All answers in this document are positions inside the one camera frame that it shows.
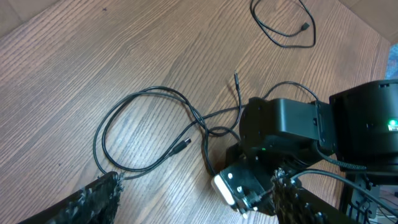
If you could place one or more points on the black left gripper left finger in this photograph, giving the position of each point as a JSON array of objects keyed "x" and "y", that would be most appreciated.
[{"x": 96, "y": 202}]

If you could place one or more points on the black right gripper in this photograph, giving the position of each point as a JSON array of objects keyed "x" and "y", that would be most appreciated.
[{"x": 248, "y": 181}]

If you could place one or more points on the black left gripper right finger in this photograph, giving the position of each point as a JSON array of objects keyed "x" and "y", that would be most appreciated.
[{"x": 295, "y": 204}]

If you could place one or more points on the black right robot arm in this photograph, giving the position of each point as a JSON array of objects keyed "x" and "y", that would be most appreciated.
[{"x": 280, "y": 140}]

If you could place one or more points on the colourful painted backdrop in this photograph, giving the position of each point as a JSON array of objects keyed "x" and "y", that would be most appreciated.
[{"x": 392, "y": 63}]

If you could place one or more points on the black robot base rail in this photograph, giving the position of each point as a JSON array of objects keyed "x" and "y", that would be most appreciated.
[{"x": 356, "y": 205}]

